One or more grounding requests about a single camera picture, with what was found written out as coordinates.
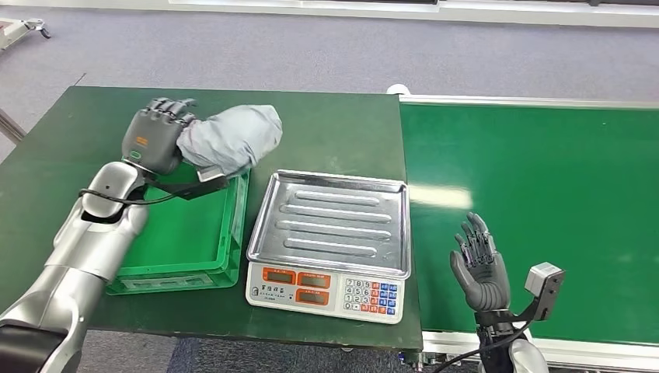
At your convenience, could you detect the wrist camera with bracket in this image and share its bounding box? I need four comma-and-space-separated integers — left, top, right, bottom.
148, 164, 231, 202
493, 262, 567, 330

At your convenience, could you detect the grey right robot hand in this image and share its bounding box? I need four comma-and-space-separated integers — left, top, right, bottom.
448, 211, 512, 313

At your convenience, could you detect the white wheeled cart base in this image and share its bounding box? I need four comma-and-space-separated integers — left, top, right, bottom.
0, 17, 52, 51

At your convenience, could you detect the green plastic crate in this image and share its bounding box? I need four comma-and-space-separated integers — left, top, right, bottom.
105, 163, 253, 297

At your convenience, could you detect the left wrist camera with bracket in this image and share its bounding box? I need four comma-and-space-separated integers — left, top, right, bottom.
148, 164, 231, 202

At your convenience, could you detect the stainless steel scale tray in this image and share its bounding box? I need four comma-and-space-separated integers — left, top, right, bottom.
245, 169, 413, 281

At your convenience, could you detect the dark green table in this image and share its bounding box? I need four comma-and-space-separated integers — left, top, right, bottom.
0, 85, 425, 354

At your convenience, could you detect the white electronic scale body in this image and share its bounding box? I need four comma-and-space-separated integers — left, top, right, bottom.
244, 260, 406, 326

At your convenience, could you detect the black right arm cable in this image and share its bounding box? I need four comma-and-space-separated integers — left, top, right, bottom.
431, 319, 535, 373

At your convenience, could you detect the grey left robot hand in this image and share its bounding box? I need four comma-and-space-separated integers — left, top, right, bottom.
121, 97, 198, 176

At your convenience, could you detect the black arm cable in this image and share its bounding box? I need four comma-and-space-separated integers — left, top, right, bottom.
431, 319, 535, 373
77, 187, 182, 208

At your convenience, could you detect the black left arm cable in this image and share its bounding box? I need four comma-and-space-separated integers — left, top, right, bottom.
77, 187, 182, 208

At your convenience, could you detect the grey plastic mailer package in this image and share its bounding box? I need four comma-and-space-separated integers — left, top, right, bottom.
176, 103, 284, 180

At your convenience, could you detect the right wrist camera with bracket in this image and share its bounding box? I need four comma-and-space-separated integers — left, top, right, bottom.
493, 262, 567, 330

